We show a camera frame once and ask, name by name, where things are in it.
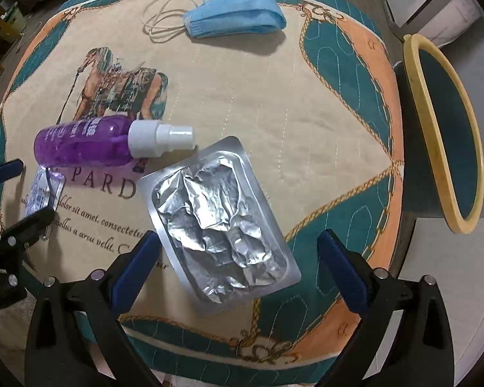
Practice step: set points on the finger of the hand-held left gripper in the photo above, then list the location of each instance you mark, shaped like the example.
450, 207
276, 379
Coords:
4, 172
8, 258

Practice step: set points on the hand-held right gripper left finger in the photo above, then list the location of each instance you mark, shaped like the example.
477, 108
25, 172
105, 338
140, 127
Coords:
135, 262

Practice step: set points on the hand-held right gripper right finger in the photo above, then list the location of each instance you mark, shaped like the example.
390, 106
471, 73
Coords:
343, 274

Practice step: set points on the small clear blister packet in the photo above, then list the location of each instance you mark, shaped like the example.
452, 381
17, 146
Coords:
40, 193

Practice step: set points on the silver foil blister pack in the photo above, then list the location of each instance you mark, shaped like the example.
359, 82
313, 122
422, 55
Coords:
213, 217

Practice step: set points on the yellow rimmed teal bin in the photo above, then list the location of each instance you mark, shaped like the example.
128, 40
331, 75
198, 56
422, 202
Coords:
447, 129

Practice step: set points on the purple spray bottle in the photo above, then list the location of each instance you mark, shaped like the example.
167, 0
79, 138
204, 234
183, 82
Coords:
80, 141

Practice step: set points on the white panelled furniture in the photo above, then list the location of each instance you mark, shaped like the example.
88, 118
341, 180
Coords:
447, 270

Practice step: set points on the wooden shelf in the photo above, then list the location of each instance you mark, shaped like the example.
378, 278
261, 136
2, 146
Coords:
0, 36

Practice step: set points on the printed horse mat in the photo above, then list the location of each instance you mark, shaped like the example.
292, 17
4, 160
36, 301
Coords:
246, 100

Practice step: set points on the blue face mask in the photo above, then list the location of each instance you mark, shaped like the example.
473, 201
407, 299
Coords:
234, 12

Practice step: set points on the white plastic cabinet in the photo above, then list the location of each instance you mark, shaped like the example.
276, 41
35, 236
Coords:
439, 8

